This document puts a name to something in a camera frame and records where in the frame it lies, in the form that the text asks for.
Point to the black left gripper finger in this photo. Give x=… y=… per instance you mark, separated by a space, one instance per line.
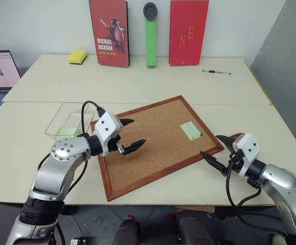
x=127 y=121
x=135 y=146

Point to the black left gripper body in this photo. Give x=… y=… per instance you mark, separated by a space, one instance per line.
x=112 y=145

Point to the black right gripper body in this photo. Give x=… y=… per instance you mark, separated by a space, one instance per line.
x=237 y=143

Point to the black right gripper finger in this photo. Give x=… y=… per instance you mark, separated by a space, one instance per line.
x=225 y=143
x=214 y=162

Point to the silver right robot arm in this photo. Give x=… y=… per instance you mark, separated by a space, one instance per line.
x=280 y=183

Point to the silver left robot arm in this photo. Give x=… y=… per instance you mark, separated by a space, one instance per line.
x=58 y=166

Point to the wood-framed cork board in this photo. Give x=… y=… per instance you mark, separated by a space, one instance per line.
x=153 y=143

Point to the light green paper note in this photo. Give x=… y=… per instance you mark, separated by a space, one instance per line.
x=190 y=130
x=66 y=132

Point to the clear plastic tray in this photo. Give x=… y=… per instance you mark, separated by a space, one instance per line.
x=71 y=112

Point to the dark rounded shape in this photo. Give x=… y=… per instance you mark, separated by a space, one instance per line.
x=194 y=228
x=126 y=232

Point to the black and clear pen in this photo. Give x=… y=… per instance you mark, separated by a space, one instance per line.
x=217 y=72

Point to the yellow sponge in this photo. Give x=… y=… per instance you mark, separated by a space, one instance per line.
x=77 y=56

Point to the red Michael Jackson book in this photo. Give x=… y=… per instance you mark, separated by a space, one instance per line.
x=111 y=35

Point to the red book with gold letters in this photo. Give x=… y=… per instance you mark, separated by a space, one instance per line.
x=187 y=33

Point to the black round disc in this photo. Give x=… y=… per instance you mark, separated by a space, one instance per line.
x=150 y=10

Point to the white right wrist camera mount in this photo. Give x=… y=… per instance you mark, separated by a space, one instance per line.
x=251 y=148

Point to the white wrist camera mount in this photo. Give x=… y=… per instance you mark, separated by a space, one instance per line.
x=107 y=125
x=251 y=148

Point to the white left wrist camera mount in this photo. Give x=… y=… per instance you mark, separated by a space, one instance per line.
x=107 y=125

